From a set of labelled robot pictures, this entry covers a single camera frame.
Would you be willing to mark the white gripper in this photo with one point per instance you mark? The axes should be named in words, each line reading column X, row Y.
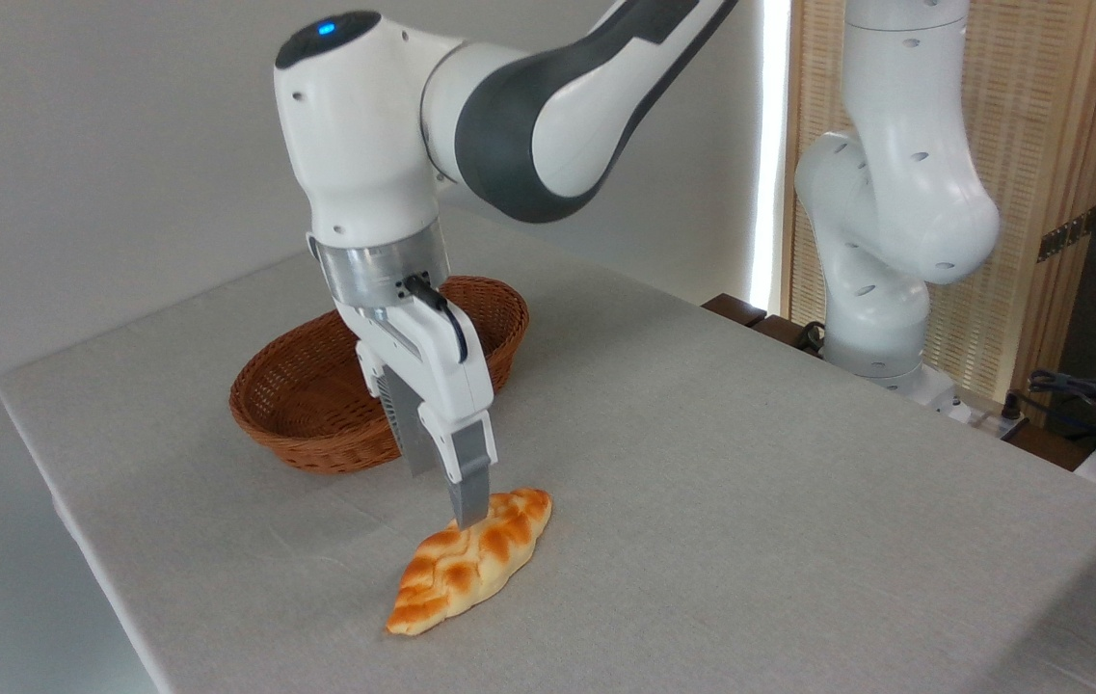
column 441, row 376

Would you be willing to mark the long braided bread loaf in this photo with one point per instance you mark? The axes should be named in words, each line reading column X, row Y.
column 466, row 564

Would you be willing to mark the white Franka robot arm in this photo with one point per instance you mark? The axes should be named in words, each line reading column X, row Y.
column 374, row 145

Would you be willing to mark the brown wicker basket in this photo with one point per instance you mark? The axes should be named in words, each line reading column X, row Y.
column 297, row 405

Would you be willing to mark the grey tablecloth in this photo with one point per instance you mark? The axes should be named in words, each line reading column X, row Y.
column 702, row 540

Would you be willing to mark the white power strip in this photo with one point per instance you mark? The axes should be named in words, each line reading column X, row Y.
column 986, row 421

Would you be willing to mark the dark metal screen hinge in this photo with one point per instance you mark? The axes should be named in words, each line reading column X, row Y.
column 1068, row 234

